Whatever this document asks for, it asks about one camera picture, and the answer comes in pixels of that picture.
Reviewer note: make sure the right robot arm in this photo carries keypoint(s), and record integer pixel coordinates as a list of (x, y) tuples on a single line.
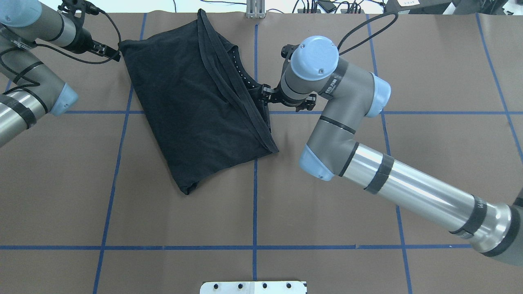
[(314, 68)]

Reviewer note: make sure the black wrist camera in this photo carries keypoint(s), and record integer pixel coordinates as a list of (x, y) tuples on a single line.
[(288, 50), (79, 8)]

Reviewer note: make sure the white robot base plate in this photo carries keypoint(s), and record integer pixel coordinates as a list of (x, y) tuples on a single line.
[(254, 287)]

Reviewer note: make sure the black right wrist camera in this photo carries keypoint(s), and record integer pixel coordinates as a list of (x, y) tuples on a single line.
[(288, 50)]

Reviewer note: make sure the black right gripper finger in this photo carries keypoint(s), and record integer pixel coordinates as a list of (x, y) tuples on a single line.
[(268, 94)]

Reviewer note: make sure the black power strip with cables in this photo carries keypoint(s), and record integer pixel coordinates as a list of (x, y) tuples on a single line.
[(328, 6)]

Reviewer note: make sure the dark box on table edge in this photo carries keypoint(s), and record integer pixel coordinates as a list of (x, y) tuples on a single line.
[(430, 7)]

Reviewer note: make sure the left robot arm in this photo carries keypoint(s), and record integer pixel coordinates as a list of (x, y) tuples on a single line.
[(28, 24)]

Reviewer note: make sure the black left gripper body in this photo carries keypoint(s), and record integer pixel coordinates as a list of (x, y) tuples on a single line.
[(83, 40)]

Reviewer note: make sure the aluminium frame post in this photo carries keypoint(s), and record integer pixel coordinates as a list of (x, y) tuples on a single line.
[(255, 9)]

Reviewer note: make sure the black graphic t-shirt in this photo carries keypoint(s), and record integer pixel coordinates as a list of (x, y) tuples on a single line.
[(205, 111)]

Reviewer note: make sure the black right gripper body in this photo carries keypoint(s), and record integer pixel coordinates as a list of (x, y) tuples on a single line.
[(268, 93)]

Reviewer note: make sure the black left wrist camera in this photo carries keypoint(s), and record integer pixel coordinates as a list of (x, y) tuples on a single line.
[(79, 8)]

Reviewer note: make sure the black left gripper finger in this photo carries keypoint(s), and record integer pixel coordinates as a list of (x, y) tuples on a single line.
[(110, 53)]

